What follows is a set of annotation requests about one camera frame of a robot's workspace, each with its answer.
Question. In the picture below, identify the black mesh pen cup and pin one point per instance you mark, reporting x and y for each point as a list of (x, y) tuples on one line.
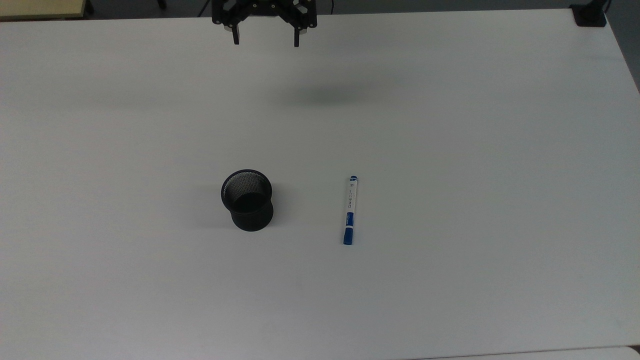
[(247, 202)]

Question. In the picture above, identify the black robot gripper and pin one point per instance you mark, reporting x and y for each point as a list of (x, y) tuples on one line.
[(265, 9)]

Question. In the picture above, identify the white marker with blue cap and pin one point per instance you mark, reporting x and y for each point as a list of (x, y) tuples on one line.
[(350, 210)]

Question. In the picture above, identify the beige wooden table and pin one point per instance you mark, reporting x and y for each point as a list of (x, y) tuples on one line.
[(40, 7)]

